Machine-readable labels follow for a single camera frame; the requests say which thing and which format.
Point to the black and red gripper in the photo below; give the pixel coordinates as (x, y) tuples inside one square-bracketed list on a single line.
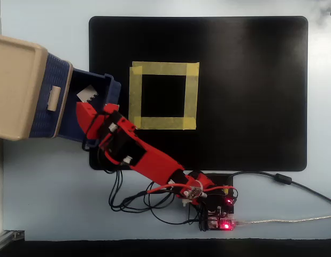
[(115, 125)]

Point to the white toy brick cube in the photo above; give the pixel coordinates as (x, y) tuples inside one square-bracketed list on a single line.
[(86, 93)]

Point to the blue drawer with green tape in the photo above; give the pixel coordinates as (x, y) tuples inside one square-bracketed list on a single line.
[(101, 83)]

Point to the red robot arm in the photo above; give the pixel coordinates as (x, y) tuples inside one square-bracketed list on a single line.
[(154, 163)]

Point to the blue wicker-pattern drawer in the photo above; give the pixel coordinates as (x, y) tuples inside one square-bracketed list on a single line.
[(45, 120)]

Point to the beige plastic drawer cabinet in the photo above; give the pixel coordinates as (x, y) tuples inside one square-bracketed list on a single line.
[(12, 88)]

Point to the yellow masking tape strip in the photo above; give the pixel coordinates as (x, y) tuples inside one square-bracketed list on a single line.
[(165, 68), (135, 96), (191, 96), (165, 123)]

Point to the black rectangular mat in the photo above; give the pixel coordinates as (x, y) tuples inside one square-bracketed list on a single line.
[(248, 93)]

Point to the aluminium profile rail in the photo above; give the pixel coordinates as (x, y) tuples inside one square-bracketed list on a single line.
[(8, 236)]

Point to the black controller base plate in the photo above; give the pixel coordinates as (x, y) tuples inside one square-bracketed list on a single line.
[(221, 211)]

